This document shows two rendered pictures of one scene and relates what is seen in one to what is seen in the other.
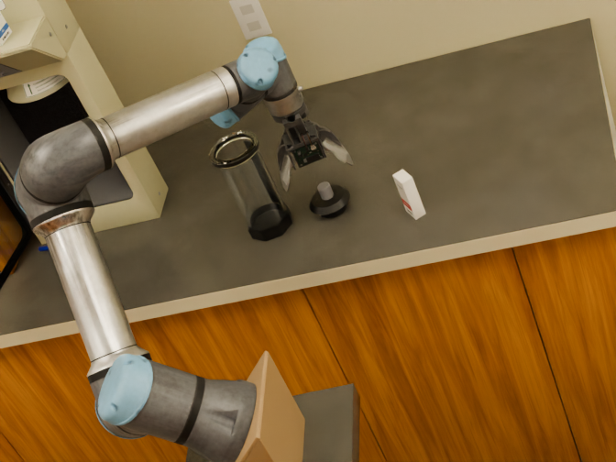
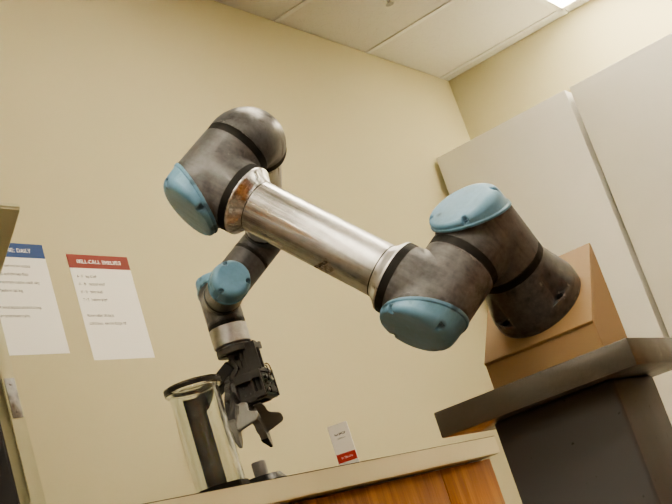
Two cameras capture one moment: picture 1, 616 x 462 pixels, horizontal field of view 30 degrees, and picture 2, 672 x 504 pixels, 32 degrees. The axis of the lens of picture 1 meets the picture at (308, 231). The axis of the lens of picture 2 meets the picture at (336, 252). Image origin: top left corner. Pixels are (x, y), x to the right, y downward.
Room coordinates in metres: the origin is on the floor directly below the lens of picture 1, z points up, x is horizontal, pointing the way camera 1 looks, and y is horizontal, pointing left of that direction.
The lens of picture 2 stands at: (1.35, 2.11, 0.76)
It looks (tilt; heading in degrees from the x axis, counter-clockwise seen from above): 15 degrees up; 280
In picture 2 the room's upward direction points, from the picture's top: 18 degrees counter-clockwise
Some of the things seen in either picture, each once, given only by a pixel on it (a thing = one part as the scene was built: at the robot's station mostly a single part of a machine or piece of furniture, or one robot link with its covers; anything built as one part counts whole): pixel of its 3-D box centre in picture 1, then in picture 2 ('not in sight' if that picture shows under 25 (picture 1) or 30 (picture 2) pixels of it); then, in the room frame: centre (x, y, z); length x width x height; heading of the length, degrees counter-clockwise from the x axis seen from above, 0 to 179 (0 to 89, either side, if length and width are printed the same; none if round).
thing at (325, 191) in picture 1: (327, 196); (262, 478); (2.01, -0.07, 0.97); 0.09 x 0.09 x 0.07
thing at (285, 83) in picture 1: (268, 68); (219, 300); (1.99, -0.06, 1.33); 0.09 x 0.08 x 0.11; 119
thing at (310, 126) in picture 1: (298, 132); (245, 375); (1.99, -0.07, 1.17); 0.09 x 0.08 x 0.12; 174
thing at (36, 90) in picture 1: (37, 69); not in sight; (2.41, 0.40, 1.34); 0.18 x 0.18 x 0.05
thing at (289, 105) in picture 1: (285, 98); (231, 338); (1.99, -0.07, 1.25); 0.08 x 0.08 x 0.05
